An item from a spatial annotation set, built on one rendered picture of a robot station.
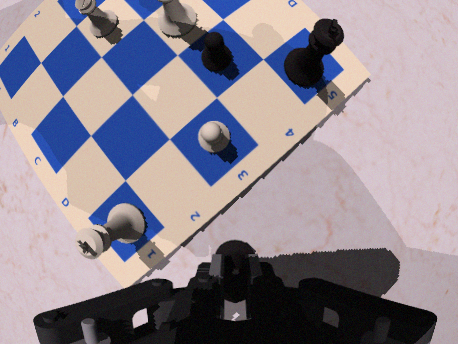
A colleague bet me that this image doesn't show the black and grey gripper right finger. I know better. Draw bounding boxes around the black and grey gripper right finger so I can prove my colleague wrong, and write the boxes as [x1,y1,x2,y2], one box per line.
[245,254,437,344]

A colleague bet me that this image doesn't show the blue and cream chessboard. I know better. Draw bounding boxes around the blue and cream chessboard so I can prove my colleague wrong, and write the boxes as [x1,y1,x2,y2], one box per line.
[0,0,371,288]

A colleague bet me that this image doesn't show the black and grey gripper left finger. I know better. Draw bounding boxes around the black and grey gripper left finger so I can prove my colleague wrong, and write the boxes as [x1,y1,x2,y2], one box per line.
[33,254,225,344]

